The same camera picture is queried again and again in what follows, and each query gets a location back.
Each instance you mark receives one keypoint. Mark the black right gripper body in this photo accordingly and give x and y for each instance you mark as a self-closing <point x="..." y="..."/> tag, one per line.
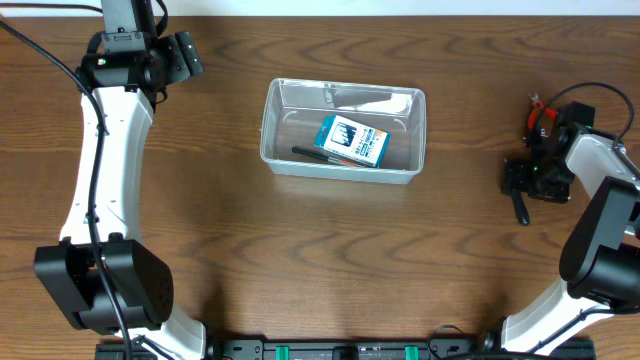
<point x="546" y="181"/>

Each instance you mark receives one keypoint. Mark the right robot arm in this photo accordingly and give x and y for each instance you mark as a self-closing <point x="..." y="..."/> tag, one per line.
<point x="598" y="272"/>

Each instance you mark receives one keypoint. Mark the red handled pliers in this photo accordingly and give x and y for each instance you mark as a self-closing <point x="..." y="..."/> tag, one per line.
<point x="541" y="119"/>

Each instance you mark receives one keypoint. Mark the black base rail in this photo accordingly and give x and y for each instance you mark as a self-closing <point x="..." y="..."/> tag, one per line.
<point x="439" y="348"/>

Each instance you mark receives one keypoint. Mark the black yellow screwdriver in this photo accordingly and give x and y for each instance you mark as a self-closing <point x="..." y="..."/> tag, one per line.
<point x="520" y="209"/>

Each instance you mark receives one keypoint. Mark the clear plastic container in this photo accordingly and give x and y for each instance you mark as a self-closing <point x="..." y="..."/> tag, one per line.
<point x="295" y="109"/>

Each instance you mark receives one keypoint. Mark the blue white cardboard box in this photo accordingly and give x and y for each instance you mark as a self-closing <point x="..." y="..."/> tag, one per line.
<point x="352" y="140"/>

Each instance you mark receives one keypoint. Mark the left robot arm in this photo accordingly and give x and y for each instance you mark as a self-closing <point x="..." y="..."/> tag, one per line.
<point x="100" y="274"/>

